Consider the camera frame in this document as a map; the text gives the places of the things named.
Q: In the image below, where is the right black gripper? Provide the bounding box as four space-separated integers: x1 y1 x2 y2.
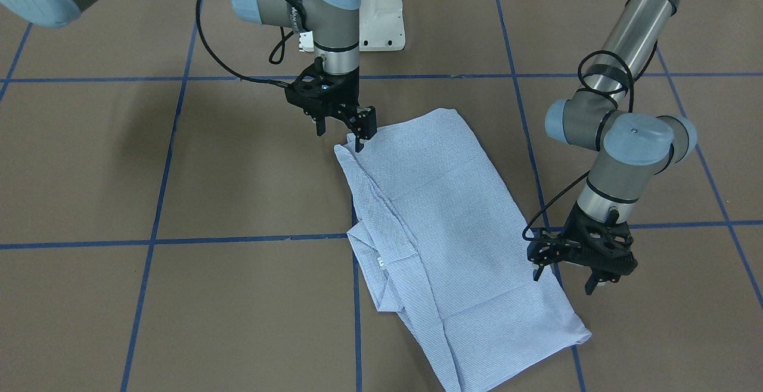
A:
284 61 378 153

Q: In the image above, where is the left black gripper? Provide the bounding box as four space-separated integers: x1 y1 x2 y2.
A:
527 205 638 296

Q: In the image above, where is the light blue striped shirt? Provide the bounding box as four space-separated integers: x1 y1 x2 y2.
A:
333 108 591 391

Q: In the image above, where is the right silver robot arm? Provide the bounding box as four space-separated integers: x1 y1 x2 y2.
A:
2 0 378 151

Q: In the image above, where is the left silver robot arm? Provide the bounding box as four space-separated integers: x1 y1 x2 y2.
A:
522 0 698 295

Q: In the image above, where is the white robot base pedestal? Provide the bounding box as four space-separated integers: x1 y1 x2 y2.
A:
298 0 407 53

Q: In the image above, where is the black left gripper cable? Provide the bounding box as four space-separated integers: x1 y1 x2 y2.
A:
522 49 635 242

